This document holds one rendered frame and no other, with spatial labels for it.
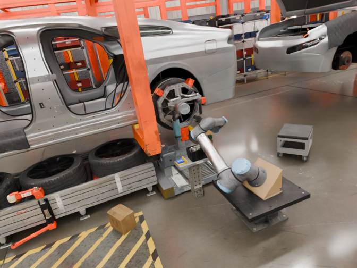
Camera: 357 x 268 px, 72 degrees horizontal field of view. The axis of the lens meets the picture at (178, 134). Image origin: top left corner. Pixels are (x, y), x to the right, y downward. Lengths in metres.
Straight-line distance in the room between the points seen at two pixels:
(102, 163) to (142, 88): 0.96
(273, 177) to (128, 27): 1.80
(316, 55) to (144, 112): 3.16
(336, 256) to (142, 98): 2.05
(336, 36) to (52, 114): 4.21
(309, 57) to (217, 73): 1.88
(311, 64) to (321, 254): 3.22
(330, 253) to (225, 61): 2.35
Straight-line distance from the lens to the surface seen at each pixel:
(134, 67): 2.42
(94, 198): 2.85
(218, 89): 3.41
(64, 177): 2.87
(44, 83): 2.94
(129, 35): 2.41
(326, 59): 4.81
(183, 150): 3.35
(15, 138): 3.08
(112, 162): 2.82
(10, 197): 2.85
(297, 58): 4.77
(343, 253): 2.38
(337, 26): 4.84
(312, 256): 2.30
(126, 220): 2.51
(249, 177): 2.18
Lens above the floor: 1.67
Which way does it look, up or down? 22 degrees down
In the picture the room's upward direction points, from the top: 9 degrees counter-clockwise
